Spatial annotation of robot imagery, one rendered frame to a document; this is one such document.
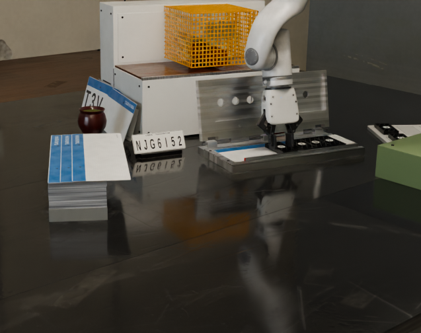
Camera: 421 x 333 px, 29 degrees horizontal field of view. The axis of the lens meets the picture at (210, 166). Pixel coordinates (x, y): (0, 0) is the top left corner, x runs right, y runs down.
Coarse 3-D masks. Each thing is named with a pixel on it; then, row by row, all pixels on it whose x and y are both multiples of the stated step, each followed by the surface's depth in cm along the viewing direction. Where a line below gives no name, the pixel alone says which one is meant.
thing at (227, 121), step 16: (208, 80) 235; (224, 80) 237; (240, 80) 240; (256, 80) 244; (304, 80) 251; (320, 80) 254; (208, 96) 236; (224, 96) 239; (240, 96) 241; (256, 96) 244; (320, 96) 254; (208, 112) 236; (224, 112) 240; (240, 112) 242; (256, 112) 244; (304, 112) 251; (320, 112) 254; (208, 128) 236; (224, 128) 239; (240, 128) 241; (256, 128) 244; (304, 128) 251
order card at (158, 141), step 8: (136, 136) 233; (144, 136) 234; (152, 136) 236; (160, 136) 237; (168, 136) 238; (176, 136) 239; (136, 144) 233; (144, 144) 234; (152, 144) 235; (160, 144) 236; (168, 144) 237; (176, 144) 238; (184, 144) 240; (136, 152) 233; (144, 152) 234
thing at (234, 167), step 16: (320, 128) 255; (208, 144) 237; (224, 144) 242; (240, 144) 242; (256, 144) 242; (224, 160) 225; (256, 160) 226; (272, 160) 227; (288, 160) 229; (304, 160) 232; (320, 160) 235
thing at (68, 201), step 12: (60, 144) 212; (60, 156) 202; (48, 180) 184; (48, 192) 183; (60, 192) 183; (72, 192) 184; (84, 192) 184; (96, 192) 185; (60, 204) 184; (72, 204) 185; (84, 204) 185; (96, 204) 186; (60, 216) 185; (72, 216) 185; (84, 216) 186; (96, 216) 186
